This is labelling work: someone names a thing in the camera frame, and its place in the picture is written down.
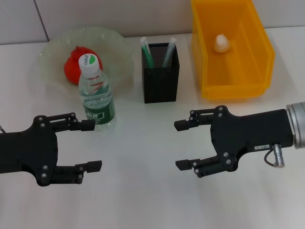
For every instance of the clear green-label water bottle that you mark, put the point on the clear green-label water bottle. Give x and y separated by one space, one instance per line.
97 95

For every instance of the green utility knife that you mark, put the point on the green utility knife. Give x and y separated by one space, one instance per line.
149 57

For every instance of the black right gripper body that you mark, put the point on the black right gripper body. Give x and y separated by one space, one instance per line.
245 133

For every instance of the green glass fruit plate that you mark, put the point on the green glass fruit plate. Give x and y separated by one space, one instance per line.
114 66

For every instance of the white paper ball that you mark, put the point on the white paper ball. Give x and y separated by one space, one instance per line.
221 44

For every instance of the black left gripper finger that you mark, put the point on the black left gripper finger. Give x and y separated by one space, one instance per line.
94 165
87 125

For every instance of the grey marker pen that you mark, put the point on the grey marker pen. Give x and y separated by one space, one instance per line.
168 53

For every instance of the yellow plastic bin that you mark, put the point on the yellow plastic bin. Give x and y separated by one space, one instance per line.
238 71

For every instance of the red tomato-shaped toy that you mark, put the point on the red tomato-shaped toy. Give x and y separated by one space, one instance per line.
71 69

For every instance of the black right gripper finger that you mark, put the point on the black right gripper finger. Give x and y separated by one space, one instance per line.
182 125
183 164

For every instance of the black mesh pen holder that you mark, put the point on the black mesh pen holder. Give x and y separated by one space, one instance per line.
159 83

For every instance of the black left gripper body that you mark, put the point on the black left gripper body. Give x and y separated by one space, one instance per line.
26 150

